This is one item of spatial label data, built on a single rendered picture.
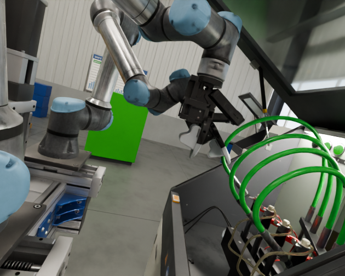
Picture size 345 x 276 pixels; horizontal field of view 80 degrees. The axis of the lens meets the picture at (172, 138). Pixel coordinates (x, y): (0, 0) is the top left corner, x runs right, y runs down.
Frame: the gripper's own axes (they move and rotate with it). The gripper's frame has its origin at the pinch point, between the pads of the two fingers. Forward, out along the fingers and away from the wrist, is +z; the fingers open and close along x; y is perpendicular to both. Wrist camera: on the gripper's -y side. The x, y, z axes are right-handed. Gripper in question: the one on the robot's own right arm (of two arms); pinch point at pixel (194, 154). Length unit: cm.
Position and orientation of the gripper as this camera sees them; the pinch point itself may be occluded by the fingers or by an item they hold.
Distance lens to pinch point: 56.4
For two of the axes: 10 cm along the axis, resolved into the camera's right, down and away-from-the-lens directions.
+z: -2.8, 9.5, 1.5
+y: -9.6, -2.7, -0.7
